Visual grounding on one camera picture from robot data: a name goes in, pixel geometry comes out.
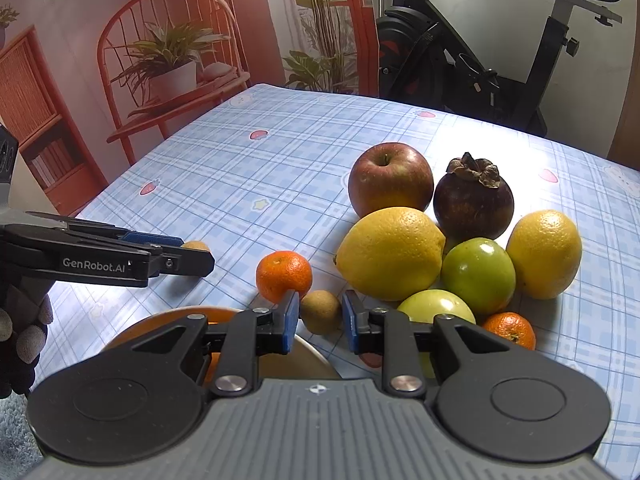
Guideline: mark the person's left hand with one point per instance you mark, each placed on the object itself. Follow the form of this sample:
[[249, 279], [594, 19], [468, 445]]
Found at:
[[22, 320]]

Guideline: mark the printed wall backdrop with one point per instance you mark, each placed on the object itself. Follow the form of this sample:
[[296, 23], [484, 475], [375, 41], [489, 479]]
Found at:
[[75, 35]]

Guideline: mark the dark purple mangosteen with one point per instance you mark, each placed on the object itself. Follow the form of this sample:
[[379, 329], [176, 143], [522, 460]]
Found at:
[[472, 202]]

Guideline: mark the small mandarin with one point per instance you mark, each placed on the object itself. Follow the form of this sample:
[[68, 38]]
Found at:
[[280, 274], [511, 329]]

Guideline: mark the grey fuzzy rug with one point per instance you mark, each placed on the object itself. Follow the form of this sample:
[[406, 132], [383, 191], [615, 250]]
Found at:
[[15, 435]]

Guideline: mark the pale green apple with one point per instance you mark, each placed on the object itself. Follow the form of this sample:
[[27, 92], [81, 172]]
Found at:
[[435, 307]]

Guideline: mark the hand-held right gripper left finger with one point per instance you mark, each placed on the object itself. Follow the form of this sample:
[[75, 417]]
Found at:
[[292, 321]]

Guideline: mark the red apple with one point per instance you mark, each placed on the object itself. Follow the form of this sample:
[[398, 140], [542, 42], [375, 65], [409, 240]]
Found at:
[[390, 182]]

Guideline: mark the black exercise bike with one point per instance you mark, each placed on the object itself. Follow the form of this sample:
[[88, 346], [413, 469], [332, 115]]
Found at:
[[415, 60]]

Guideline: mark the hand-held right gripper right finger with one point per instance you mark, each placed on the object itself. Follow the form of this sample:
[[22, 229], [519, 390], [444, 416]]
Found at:
[[349, 324]]

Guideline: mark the brown wooden door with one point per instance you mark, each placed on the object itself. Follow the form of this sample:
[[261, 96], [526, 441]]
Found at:
[[627, 130]]

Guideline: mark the small brown kiwi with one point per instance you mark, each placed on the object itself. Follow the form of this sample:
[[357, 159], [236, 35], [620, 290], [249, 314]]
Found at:
[[196, 245]]

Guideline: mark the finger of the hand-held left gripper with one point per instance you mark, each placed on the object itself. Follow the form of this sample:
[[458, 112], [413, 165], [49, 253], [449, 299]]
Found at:
[[150, 238], [100, 262]]

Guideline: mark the large yellow orange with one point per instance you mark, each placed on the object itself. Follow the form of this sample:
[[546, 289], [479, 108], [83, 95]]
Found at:
[[390, 255]]

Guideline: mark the blue plaid tablecloth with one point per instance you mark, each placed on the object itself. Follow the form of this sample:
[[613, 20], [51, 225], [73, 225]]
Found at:
[[250, 180]]

